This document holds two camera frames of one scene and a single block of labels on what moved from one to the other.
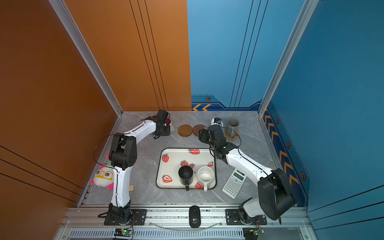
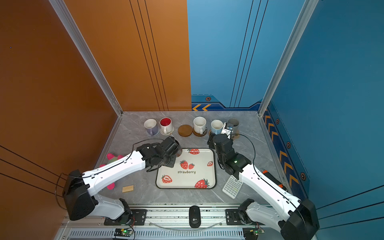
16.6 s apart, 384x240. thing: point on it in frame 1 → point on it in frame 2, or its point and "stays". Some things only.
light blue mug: [217, 120] stays
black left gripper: [167, 133] → [172, 164]
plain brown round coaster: [185, 130] stays
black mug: [186, 175] → [179, 152]
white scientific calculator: [234, 183] stays
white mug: [205, 174] → [199, 123]
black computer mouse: [194, 217] stays
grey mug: [232, 127] stays
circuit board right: [252, 233] stays
